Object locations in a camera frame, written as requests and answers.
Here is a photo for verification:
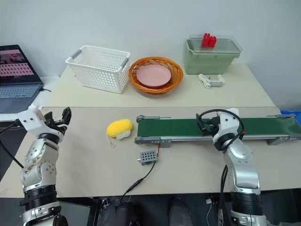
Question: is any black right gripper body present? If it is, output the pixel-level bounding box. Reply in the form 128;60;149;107
204;116;221;133

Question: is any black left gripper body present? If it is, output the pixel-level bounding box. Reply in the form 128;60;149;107
47;117;69;136

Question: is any green conveyor belt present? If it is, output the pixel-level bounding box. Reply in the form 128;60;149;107
134;113;301;149

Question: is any dark open laptop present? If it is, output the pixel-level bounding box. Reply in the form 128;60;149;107
0;44;45;114

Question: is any yellow sponge toy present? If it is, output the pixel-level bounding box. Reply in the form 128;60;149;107
106;118;135;149

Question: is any orange wicker basket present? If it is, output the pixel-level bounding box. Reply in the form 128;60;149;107
128;56;184;95

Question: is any white perforated plastic basket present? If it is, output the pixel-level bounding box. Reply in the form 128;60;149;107
65;45;131;95

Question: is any green plastic storage box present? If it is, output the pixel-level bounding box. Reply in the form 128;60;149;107
184;39;240;75

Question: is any grey perforated control box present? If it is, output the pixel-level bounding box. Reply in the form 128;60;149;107
136;150;158;167

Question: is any pink round plate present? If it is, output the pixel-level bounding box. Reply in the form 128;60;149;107
137;65;172;89

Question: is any clear plastic box lid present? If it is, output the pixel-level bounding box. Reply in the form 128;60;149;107
189;34;244;56

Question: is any dark rounded shape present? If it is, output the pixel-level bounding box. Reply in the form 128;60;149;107
167;197;189;226
97;202;133;226

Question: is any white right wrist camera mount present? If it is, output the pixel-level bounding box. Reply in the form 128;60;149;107
213;107;243;143

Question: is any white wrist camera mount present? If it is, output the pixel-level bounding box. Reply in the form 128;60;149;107
17;107;62;140
213;107;243;143

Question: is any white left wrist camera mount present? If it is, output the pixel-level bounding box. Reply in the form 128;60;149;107
17;107;62;140

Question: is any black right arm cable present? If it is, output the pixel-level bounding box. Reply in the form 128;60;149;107
199;108;247;212

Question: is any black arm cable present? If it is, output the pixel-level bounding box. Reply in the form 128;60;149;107
0;119;24;169
199;108;247;212

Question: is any white plastic handle piece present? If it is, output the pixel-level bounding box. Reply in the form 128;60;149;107
197;73;226;90

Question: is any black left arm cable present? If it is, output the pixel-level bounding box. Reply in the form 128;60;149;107
0;119;24;169

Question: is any black control box cable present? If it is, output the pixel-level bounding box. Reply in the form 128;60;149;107
120;160;157;206

